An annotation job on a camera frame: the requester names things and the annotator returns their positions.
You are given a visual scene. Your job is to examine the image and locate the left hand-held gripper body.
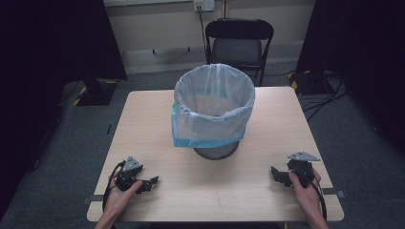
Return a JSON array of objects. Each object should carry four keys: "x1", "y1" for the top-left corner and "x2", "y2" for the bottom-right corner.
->
[{"x1": 114, "y1": 155, "x2": 144, "y2": 193}]

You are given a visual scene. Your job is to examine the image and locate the grey tape strip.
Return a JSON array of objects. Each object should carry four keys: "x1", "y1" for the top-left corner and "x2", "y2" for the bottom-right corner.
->
[
  {"x1": 80, "y1": 194, "x2": 105, "y2": 205},
  {"x1": 321, "y1": 187, "x2": 347, "y2": 199}
]

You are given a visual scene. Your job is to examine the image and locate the black stand base yellow-striped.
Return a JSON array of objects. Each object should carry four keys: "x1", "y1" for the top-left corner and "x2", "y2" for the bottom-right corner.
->
[
  {"x1": 72, "y1": 77, "x2": 119, "y2": 107},
  {"x1": 288, "y1": 70, "x2": 336, "y2": 96}
]

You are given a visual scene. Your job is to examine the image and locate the white wall socket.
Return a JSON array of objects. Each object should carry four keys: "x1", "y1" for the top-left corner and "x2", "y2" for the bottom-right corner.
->
[{"x1": 193, "y1": 0, "x2": 216, "y2": 13}]

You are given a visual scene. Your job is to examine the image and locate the translucent blue-edged bin bag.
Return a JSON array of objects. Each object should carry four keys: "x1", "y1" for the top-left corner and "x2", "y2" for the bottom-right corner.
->
[{"x1": 170, "y1": 63, "x2": 257, "y2": 149}]

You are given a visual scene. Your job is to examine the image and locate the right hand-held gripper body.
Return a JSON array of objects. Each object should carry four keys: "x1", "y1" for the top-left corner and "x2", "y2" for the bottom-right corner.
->
[{"x1": 286, "y1": 151, "x2": 321, "y2": 189}]

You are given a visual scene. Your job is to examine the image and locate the black curtain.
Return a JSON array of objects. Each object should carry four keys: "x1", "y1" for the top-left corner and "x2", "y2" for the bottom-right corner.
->
[
  {"x1": 295, "y1": 0, "x2": 405, "y2": 155},
  {"x1": 0, "y1": 0, "x2": 128, "y2": 221}
]

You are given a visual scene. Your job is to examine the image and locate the black folding chair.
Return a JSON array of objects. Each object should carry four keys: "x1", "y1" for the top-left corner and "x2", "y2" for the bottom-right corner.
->
[{"x1": 204, "y1": 17, "x2": 275, "y2": 88}]

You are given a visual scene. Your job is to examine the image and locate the right hand-held gripper black cable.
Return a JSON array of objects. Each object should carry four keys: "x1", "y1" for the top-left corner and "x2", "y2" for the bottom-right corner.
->
[{"x1": 309, "y1": 177, "x2": 329, "y2": 224}]

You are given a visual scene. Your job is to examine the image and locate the person's right hand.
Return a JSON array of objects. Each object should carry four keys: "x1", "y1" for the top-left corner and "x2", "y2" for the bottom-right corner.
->
[{"x1": 288, "y1": 168, "x2": 323, "y2": 218}]

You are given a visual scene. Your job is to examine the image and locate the black floor cables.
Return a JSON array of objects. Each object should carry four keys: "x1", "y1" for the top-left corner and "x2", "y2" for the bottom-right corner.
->
[{"x1": 300, "y1": 72, "x2": 350, "y2": 122}]

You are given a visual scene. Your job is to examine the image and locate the black wall socket cable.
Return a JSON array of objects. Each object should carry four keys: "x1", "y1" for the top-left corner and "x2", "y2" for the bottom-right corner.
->
[{"x1": 197, "y1": 5, "x2": 208, "y2": 53}]

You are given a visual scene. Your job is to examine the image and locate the person's left hand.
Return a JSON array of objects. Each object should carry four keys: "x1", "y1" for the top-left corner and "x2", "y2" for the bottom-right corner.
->
[{"x1": 102, "y1": 178, "x2": 143, "y2": 221}]

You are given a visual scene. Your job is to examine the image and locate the grey waste bin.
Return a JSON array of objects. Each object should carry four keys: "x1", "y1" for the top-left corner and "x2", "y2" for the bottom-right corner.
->
[{"x1": 193, "y1": 140, "x2": 241, "y2": 160}]

